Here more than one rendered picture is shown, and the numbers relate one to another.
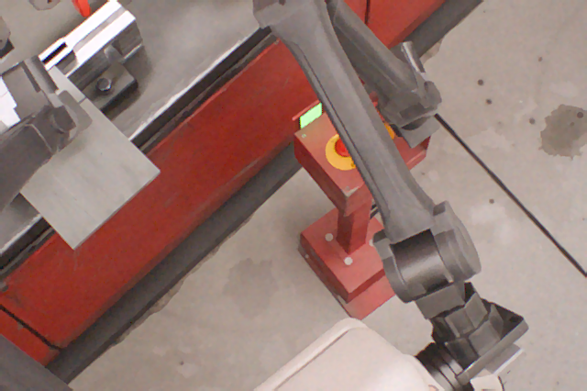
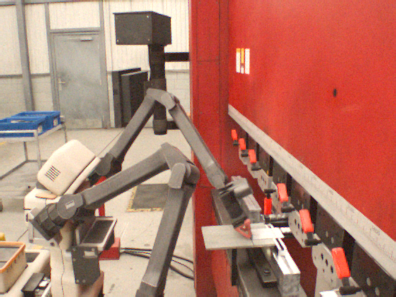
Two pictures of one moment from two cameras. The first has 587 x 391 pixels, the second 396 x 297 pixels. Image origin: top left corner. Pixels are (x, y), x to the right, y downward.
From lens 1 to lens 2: 168 cm
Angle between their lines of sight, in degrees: 87
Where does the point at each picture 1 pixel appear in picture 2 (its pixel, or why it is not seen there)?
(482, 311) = (49, 211)
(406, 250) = not seen: hidden behind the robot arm
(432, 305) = not seen: hidden behind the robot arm
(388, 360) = (65, 153)
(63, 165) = (232, 233)
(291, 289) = not seen: outside the picture
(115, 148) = (226, 243)
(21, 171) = (196, 148)
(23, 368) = (138, 116)
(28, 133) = (210, 160)
